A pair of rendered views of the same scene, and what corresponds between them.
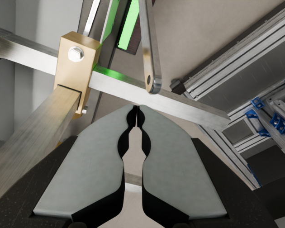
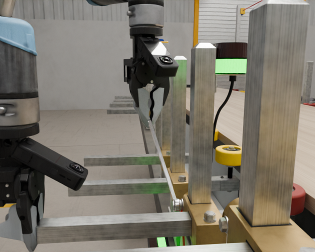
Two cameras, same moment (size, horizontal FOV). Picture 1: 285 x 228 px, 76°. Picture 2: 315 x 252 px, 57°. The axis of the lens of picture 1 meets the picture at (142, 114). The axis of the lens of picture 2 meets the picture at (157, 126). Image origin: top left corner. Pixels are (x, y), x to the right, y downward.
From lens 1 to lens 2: 0.58 m
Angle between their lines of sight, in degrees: 50
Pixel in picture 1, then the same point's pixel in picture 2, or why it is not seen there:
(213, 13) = not seen: outside the picture
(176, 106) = (111, 182)
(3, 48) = (217, 178)
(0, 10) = not seen: hidden behind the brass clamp
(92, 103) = (163, 203)
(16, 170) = (176, 114)
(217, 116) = not seen: hidden behind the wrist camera
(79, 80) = (175, 175)
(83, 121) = (164, 194)
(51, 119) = (176, 142)
